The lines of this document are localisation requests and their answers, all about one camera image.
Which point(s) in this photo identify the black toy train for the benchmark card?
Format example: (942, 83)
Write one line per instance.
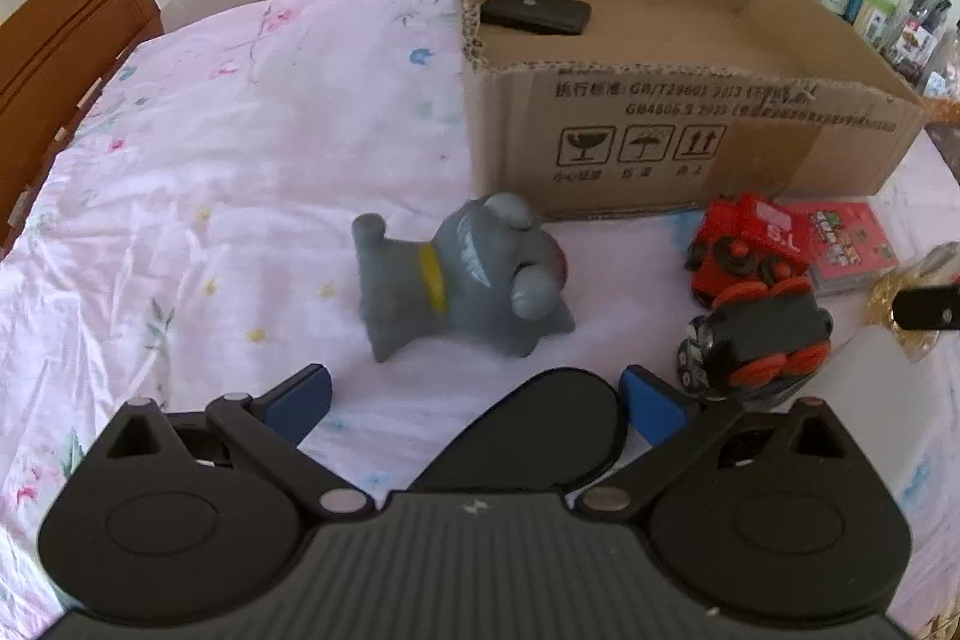
(757, 332)

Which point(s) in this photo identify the black oval case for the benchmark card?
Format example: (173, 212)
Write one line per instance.
(540, 430)

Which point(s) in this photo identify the red toy train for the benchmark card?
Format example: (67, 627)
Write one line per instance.
(750, 235)

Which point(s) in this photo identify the colourful packets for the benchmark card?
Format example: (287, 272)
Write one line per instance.
(919, 51)

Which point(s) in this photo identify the pink card pack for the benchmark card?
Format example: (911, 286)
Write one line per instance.
(847, 242)

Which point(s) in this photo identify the black flat case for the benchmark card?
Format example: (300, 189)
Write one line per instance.
(536, 10)

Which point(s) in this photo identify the wide wooden chair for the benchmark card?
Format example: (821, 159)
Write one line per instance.
(67, 48)

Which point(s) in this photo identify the gold crinkled wrapper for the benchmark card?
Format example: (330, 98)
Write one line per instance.
(941, 261)

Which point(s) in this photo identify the cardboard box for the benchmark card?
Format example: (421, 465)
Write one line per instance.
(675, 123)

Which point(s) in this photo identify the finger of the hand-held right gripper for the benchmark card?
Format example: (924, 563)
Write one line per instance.
(926, 308)

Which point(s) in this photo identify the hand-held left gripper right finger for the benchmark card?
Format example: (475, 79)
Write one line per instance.
(652, 401)

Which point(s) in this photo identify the grey dog toy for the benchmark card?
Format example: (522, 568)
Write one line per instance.
(450, 280)

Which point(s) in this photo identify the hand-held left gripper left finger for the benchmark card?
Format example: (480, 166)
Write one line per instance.
(300, 401)

